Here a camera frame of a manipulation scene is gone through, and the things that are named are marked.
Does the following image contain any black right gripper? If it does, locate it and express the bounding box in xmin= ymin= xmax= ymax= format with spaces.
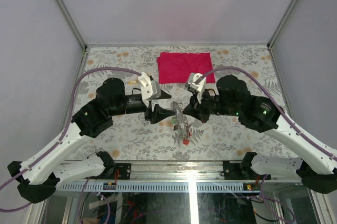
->
xmin=182 ymin=85 xmax=240 ymax=123

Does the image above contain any grey disc with key rings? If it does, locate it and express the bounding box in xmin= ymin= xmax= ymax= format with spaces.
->
xmin=171 ymin=101 xmax=191 ymax=147

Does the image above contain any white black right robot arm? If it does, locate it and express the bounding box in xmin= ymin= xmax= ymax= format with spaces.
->
xmin=183 ymin=73 xmax=336 ymax=194

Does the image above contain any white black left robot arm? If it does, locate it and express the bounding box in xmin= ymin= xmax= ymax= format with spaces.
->
xmin=7 ymin=76 xmax=175 ymax=203

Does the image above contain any red folded cloth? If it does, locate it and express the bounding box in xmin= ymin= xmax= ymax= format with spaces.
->
xmin=156 ymin=52 xmax=213 ymax=84

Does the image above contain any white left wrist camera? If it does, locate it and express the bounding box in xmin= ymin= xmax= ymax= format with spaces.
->
xmin=137 ymin=72 xmax=161 ymax=108

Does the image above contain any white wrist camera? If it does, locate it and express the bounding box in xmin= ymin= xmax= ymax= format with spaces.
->
xmin=185 ymin=73 xmax=206 ymax=93
xmin=137 ymin=72 xmax=161 ymax=108

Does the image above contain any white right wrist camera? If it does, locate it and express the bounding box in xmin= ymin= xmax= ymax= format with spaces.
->
xmin=185 ymin=73 xmax=206 ymax=93

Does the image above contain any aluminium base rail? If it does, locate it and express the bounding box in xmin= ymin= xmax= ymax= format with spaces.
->
xmin=38 ymin=159 xmax=324 ymax=182

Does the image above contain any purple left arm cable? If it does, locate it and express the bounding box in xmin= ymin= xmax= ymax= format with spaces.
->
xmin=0 ymin=67 xmax=143 ymax=213

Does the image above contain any white slotted cable duct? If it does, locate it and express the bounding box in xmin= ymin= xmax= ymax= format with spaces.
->
xmin=57 ymin=181 xmax=261 ymax=193

